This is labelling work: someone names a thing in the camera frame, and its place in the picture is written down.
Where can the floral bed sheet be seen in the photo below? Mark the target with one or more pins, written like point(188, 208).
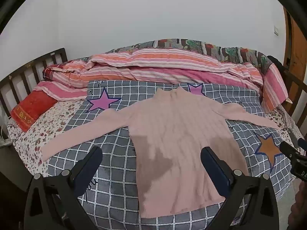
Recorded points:
point(48, 129)

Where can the brown wooden door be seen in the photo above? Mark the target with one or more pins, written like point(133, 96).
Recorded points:
point(298, 45)

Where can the dark wooden headboard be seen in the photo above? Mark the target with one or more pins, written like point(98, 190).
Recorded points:
point(24, 73)

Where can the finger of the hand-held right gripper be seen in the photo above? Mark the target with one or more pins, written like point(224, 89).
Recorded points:
point(289, 149)

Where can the red embroidered pillow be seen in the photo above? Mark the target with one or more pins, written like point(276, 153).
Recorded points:
point(31, 110)

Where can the dark cloth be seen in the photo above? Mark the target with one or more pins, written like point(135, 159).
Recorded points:
point(275, 62)

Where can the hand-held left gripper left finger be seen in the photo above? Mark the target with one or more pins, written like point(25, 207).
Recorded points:
point(91, 165)

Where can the person's right hand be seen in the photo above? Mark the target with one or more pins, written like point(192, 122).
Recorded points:
point(299, 203)

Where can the pink knit sweater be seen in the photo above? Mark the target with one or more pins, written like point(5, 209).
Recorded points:
point(172, 129)

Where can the grey checked star blanket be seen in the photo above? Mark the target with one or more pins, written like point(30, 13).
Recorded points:
point(115, 196)

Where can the pink striped quilt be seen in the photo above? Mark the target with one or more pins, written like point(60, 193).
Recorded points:
point(144, 64)

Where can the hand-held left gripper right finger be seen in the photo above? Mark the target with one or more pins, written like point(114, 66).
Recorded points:
point(215, 172)

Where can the floral patchwork quilt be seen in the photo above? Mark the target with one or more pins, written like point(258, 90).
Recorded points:
point(191, 44)

